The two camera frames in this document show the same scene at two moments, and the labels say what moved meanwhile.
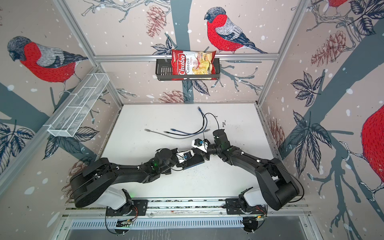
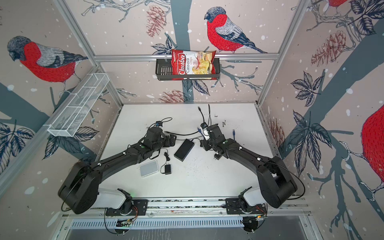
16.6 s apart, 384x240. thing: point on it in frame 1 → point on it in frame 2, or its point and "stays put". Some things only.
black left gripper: (187, 151) → (168, 144)
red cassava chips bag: (193, 63) stays put
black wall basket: (164, 72) stays put
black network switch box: (197, 159) → (184, 150)
